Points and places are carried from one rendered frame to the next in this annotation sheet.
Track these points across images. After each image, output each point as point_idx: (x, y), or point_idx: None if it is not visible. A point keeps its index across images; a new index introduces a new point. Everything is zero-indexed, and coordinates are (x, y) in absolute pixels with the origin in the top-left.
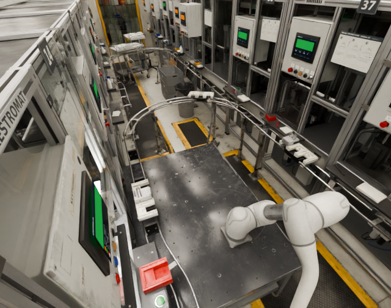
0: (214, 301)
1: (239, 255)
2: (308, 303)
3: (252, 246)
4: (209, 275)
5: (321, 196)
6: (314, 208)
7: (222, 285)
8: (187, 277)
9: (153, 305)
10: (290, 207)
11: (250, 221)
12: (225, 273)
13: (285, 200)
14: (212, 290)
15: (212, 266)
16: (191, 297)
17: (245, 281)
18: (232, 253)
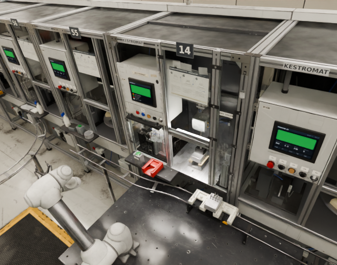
0: (122, 199)
1: None
2: None
3: None
4: (131, 207)
5: (44, 183)
6: (51, 172)
7: (121, 207)
8: (140, 186)
9: (145, 161)
10: (67, 165)
11: (106, 234)
12: (121, 215)
13: (70, 173)
14: (126, 202)
15: (132, 214)
16: (137, 193)
17: (106, 218)
18: None
